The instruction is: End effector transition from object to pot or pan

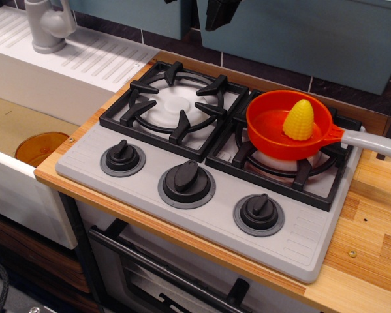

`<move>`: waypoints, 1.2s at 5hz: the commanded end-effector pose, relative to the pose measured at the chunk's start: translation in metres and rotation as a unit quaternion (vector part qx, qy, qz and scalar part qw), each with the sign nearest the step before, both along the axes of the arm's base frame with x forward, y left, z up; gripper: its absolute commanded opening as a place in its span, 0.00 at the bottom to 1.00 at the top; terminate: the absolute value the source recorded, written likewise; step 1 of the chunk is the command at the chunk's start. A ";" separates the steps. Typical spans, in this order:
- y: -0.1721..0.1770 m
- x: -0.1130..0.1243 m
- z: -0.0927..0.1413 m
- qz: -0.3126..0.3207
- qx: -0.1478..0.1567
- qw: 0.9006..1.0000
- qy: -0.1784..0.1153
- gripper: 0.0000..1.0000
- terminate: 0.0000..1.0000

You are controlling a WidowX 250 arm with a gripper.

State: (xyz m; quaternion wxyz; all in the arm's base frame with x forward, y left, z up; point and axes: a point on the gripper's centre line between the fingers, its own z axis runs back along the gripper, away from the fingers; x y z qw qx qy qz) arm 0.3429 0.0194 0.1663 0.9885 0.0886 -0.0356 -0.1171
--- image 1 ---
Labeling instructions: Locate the black left burner grate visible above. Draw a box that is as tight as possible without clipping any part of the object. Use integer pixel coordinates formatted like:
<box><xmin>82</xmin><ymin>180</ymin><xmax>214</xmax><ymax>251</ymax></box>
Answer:
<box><xmin>99</xmin><ymin>61</ymin><xmax>249</xmax><ymax>162</ymax></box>

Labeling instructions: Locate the black burner grate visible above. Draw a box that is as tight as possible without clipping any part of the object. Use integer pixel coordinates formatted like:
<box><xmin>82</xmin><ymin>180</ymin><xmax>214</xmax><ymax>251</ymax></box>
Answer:
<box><xmin>206</xmin><ymin>90</ymin><xmax>362</xmax><ymax>211</ymax></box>
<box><xmin>99</xmin><ymin>61</ymin><xmax>249</xmax><ymax>162</ymax></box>

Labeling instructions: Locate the grey toy faucet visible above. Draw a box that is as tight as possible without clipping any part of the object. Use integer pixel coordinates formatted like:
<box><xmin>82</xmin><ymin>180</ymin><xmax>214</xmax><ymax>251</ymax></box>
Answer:
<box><xmin>24</xmin><ymin>0</ymin><xmax>77</xmax><ymax>54</ymax></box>

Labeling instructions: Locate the yellow toy corn cob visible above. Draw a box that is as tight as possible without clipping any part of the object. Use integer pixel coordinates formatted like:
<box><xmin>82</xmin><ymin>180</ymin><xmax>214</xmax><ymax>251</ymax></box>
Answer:
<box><xmin>283</xmin><ymin>99</ymin><xmax>314</xmax><ymax>141</ymax></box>

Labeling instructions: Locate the left black stove knob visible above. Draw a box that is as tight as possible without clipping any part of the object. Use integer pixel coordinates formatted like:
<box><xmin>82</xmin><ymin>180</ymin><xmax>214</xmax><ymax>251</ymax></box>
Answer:
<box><xmin>100</xmin><ymin>140</ymin><xmax>146</xmax><ymax>177</ymax></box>

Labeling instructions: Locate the black stove knob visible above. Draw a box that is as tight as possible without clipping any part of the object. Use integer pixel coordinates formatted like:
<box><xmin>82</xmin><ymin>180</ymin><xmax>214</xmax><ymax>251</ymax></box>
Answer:
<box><xmin>100</xmin><ymin>140</ymin><xmax>146</xmax><ymax>177</ymax></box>
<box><xmin>233</xmin><ymin>194</ymin><xmax>285</xmax><ymax>237</ymax></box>
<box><xmin>158</xmin><ymin>160</ymin><xmax>216</xmax><ymax>209</ymax></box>

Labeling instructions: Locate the white toy sink basin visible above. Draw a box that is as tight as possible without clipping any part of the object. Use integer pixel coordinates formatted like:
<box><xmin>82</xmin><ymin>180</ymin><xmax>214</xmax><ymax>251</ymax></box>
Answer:
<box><xmin>0</xmin><ymin>6</ymin><xmax>157</xmax><ymax>249</ymax></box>

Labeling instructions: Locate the middle black stove knob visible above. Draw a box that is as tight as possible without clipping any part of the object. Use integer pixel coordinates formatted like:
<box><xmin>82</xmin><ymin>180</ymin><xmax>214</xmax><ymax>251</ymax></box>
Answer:
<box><xmin>158</xmin><ymin>160</ymin><xmax>216</xmax><ymax>209</ymax></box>

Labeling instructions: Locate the black right burner grate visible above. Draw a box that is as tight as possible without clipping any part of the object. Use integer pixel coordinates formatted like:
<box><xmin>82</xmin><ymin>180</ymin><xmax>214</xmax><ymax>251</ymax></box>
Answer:
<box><xmin>206</xmin><ymin>90</ymin><xmax>362</xmax><ymax>211</ymax></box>

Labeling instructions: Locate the orange plastic bowl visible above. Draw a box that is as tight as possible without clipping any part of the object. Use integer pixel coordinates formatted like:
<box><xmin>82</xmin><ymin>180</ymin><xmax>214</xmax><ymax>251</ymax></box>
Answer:
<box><xmin>15</xmin><ymin>132</ymin><xmax>69</xmax><ymax>168</ymax></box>

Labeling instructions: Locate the right black stove knob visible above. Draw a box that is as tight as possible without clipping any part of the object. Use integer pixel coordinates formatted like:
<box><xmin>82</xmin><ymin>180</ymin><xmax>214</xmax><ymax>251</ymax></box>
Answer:
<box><xmin>233</xmin><ymin>194</ymin><xmax>285</xmax><ymax>237</ymax></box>

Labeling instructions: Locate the grey toy stove top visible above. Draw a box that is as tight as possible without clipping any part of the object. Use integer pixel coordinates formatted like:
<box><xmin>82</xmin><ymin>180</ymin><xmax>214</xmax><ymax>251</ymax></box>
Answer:
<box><xmin>55</xmin><ymin>120</ymin><xmax>348</xmax><ymax>283</ymax></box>

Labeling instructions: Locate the left teal wall cabinet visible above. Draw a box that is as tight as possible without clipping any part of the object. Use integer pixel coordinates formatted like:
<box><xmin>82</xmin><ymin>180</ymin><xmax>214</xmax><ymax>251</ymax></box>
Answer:
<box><xmin>70</xmin><ymin>0</ymin><xmax>192</xmax><ymax>39</ymax></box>

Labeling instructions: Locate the teal wall cabinet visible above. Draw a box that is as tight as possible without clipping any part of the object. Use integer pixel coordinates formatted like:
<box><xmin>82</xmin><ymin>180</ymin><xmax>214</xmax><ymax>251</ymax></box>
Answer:
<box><xmin>70</xmin><ymin>0</ymin><xmax>192</xmax><ymax>39</ymax></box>
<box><xmin>201</xmin><ymin>1</ymin><xmax>391</xmax><ymax>95</ymax></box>

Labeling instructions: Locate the orange toy pan grey handle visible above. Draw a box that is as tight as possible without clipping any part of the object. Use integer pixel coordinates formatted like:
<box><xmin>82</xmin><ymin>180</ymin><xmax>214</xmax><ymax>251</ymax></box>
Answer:
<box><xmin>245</xmin><ymin>90</ymin><xmax>391</xmax><ymax>160</ymax></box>

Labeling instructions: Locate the right teal wall cabinet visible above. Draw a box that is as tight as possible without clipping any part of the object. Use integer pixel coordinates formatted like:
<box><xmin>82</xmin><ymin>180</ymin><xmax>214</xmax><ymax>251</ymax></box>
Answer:
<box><xmin>201</xmin><ymin>1</ymin><xmax>391</xmax><ymax>95</ymax></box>

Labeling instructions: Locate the toy oven door black handle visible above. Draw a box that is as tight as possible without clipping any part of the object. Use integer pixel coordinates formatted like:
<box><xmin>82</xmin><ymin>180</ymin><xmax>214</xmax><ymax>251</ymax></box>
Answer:
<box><xmin>87</xmin><ymin>218</ymin><xmax>300</xmax><ymax>313</ymax></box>

